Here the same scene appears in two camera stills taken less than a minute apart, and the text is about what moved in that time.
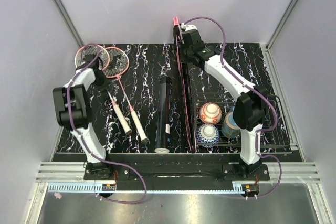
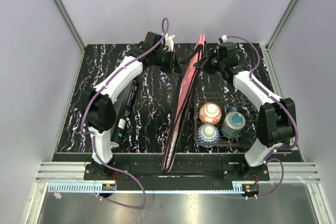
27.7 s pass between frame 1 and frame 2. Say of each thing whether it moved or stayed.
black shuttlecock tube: moved
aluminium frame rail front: stayed
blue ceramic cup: stayed
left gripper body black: moved
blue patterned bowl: stayed
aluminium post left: stayed
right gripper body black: moved
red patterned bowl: stayed
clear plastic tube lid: moved
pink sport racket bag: moved
